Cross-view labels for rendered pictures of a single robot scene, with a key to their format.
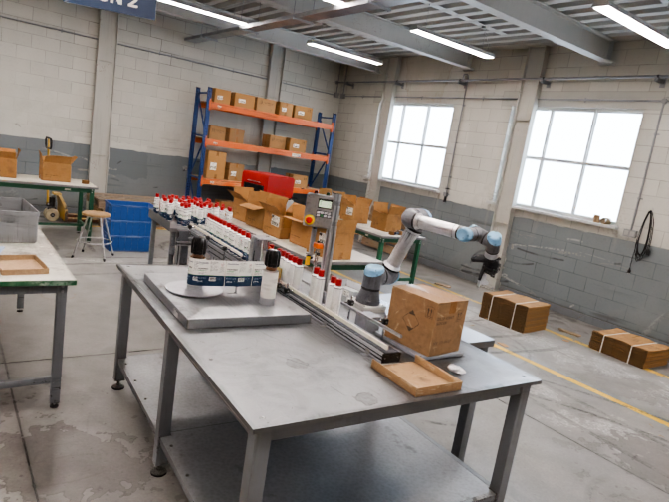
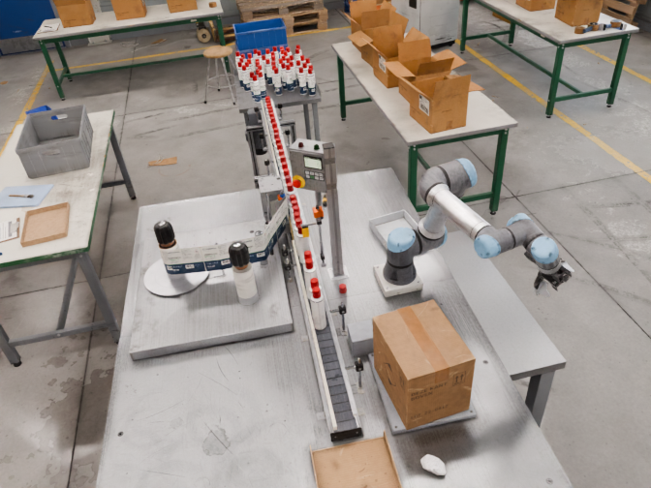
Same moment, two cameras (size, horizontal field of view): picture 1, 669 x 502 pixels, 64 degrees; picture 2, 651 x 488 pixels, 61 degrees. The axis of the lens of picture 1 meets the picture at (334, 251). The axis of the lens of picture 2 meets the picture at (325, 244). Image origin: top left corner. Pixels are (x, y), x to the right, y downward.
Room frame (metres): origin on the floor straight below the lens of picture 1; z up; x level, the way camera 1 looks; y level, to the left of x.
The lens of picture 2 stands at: (1.37, -0.84, 2.53)
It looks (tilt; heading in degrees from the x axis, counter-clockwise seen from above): 37 degrees down; 27
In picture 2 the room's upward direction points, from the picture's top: 5 degrees counter-clockwise
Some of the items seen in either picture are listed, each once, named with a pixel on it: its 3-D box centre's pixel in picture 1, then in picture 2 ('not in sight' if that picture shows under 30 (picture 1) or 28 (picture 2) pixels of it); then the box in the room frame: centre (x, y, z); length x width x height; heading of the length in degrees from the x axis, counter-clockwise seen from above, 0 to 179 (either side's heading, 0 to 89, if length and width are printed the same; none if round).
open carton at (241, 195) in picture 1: (248, 204); (367, 26); (6.36, 1.09, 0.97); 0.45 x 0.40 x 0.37; 129
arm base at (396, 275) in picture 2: (368, 294); (399, 265); (3.20, -0.25, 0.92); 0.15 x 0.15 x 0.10
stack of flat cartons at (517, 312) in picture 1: (514, 310); not in sight; (6.52, -2.32, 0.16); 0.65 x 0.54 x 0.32; 42
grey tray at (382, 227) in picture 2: (349, 288); (398, 232); (3.52, -0.14, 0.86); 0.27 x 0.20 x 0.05; 44
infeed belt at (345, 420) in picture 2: (304, 301); (308, 279); (3.04, 0.13, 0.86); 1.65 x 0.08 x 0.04; 34
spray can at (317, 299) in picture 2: (336, 297); (318, 308); (2.77, -0.05, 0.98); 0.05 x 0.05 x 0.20
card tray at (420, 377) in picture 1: (415, 374); (357, 481); (2.22, -0.43, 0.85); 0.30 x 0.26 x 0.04; 34
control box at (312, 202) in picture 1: (320, 210); (313, 166); (3.17, 0.12, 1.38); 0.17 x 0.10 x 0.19; 89
